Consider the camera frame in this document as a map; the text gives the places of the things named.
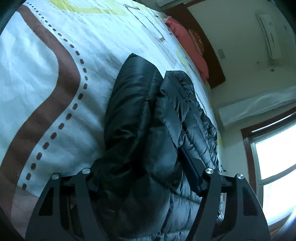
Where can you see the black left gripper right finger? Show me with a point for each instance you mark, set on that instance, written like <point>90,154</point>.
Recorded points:
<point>229,208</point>

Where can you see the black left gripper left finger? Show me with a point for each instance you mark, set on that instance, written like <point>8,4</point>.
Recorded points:
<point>65,210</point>

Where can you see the black puffer down jacket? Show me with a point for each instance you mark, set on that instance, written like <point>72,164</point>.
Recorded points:
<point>143,193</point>

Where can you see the wooden framed window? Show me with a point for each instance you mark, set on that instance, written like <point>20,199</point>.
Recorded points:
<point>270,152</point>

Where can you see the white rolled window blind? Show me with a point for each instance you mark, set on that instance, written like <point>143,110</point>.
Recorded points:
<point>256,105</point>

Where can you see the white patterned bed sheet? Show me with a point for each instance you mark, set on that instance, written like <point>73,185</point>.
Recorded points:
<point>59,62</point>

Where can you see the red pillow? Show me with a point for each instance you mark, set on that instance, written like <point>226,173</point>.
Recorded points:
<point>187,43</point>

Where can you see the dark wooden headboard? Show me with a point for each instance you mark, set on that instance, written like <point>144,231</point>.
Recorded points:
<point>187,20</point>

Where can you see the white wall socket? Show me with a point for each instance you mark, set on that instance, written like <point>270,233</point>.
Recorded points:
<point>221,53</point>

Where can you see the white wall air conditioner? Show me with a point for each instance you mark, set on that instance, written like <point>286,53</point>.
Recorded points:
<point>270,35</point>

